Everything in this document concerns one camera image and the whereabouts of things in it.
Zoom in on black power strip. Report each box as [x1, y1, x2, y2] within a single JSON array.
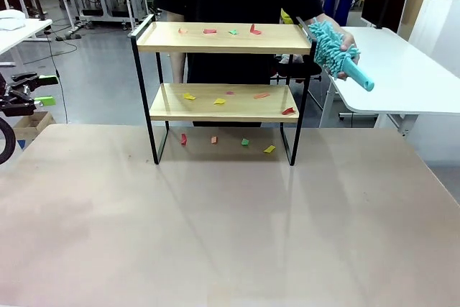
[[53, 32, 82, 42]]

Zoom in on black corrugated cable hose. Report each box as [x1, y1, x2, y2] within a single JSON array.
[[0, 116, 17, 165]]

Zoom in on white cloth bundle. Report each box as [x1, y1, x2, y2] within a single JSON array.
[[0, 9, 27, 31]]

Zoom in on black office chair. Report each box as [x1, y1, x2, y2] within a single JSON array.
[[271, 55, 323, 89]]

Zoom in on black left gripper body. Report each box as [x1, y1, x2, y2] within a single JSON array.
[[0, 73, 33, 117]]

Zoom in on person's left hand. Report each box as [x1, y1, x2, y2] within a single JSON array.
[[336, 32, 362, 81]]

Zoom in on teal microfiber duster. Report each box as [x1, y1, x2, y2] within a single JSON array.
[[306, 17, 375, 93]]

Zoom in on open cardboard box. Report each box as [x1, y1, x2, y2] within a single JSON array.
[[13, 111, 55, 141]]

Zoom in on black frame wooden two-tier shelf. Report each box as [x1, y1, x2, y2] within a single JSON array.
[[128, 14, 318, 167]]

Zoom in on thin black floor cable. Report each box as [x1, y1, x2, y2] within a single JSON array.
[[43, 29, 78, 124]]

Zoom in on white table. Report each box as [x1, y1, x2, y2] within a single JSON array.
[[0, 17, 53, 57]]

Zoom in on white curved-edge desk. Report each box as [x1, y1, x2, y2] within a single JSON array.
[[318, 26, 460, 139]]

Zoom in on person's right forearm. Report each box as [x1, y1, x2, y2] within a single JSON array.
[[169, 51, 186, 84]]

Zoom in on black computer monitor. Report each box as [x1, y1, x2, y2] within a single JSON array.
[[361, 0, 410, 34]]

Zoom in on yellow green cloth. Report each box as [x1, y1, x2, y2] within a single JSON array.
[[280, 7, 294, 28]]

